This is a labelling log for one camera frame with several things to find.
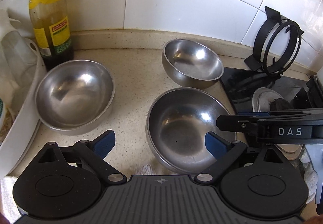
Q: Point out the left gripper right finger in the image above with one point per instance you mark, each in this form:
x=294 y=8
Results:
x=236 y=163

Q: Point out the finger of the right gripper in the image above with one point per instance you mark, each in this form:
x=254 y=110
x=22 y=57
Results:
x=276 y=127

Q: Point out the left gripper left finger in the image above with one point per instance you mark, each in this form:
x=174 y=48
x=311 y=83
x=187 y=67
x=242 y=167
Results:
x=82 y=162

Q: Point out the large steel bowl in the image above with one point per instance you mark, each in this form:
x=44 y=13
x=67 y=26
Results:
x=176 y=126

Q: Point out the steel burner cap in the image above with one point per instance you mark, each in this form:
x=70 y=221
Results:
x=261 y=100

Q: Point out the white cloth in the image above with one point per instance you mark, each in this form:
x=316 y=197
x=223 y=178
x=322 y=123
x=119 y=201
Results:
x=311 y=159

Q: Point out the black glass cooktop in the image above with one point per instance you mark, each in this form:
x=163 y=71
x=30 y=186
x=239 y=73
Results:
x=240 y=85

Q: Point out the black stove pot support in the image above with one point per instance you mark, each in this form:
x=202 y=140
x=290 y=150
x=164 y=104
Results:
x=276 y=44

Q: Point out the white plastic tray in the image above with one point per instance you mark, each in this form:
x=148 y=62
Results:
x=26 y=124

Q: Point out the clear plastic bottle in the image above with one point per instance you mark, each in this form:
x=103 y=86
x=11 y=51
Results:
x=18 y=60

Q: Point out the yellow green oil bottle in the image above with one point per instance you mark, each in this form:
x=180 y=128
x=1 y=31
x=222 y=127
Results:
x=51 y=28

